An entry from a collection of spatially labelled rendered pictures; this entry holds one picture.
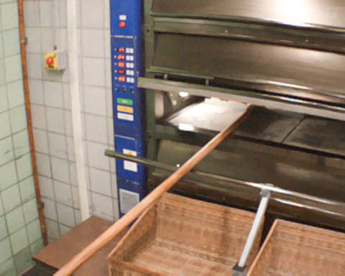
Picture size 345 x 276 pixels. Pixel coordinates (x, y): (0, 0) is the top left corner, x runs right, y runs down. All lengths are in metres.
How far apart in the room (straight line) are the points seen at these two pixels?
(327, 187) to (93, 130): 1.25
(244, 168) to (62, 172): 1.14
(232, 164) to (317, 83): 0.58
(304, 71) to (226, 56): 0.35
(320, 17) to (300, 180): 0.72
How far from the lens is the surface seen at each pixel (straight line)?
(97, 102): 2.53
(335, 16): 1.91
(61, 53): 2.57
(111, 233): 1.43
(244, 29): 2.05
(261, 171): 2.19
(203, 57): 2.14
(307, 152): 2.08
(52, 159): 2.91
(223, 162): 2.26
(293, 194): 1.74
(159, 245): 2.48
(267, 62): 2.03
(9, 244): 3.07
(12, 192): 2.97
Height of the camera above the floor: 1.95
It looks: 21 degrees down
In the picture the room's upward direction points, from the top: 1 degrees counter-clockwise
